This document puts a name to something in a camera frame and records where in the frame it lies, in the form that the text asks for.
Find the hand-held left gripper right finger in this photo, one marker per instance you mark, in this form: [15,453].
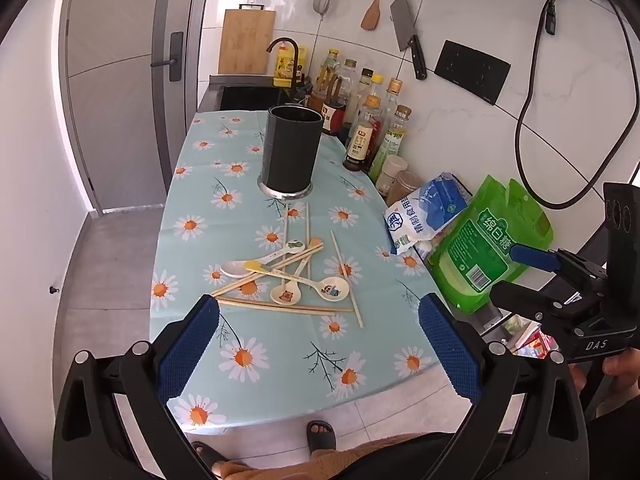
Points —
[450,350]

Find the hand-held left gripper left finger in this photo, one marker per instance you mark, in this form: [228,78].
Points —
[190,347]

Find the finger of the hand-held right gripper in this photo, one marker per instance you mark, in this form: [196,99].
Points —
[535,256]
[520,296]

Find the yellow spoon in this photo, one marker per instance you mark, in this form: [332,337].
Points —
[253,265]

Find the white spoon bear print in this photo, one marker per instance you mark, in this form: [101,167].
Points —
[285,296]

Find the white spoon cartoon print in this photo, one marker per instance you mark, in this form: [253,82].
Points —
[334,288]

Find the black cylindrical utensil holder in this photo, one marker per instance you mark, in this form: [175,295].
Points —
[290,150]

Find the person's right forearm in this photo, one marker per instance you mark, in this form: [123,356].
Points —
[615,450]

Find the person's right hand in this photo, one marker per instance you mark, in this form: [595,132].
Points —
[620,362]

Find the red printed packet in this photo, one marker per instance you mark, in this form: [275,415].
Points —
[525,337]

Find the green sugar bag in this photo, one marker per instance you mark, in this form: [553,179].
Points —
[475,250]

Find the black slipper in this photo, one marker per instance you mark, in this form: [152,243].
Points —
[320,437]
[207,455]

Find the white and blue salt bag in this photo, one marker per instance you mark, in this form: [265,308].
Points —
[420,212]

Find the brown lid jar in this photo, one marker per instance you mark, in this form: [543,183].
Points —
[406,185]

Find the brown fleece clothing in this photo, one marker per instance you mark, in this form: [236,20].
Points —
[350,460]

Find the daisy print tablecloth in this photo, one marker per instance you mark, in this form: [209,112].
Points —
[200,195]

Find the gold cap green label bottle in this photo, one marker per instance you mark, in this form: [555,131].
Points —
[392,147]

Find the gold cap brown sauce bottle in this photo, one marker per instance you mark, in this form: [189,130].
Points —
[360,145]

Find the gold cap clear bottle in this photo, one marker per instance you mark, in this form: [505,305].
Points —
[395,92]

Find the yellow cap glass bottle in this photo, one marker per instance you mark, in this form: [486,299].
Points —
[377,80]

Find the black cap glass bottle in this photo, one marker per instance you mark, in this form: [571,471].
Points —
[366,80]

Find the dark soy sauce jug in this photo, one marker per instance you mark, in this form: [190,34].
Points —
[332,115]

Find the grey door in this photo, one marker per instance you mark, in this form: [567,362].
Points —
[115,110]

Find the black sink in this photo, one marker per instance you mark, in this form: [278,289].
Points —
[245,97]

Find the yellow cap oil bottle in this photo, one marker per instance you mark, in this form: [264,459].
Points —
[331,67]

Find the yellow oil jug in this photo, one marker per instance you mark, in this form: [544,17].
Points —
[282,67]

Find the black faucet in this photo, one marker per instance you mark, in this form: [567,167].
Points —
[295,55]

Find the wooden cutting board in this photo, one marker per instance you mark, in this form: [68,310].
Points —
[246,40]

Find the black wall socket panel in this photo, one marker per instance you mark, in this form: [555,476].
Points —
[472,72]

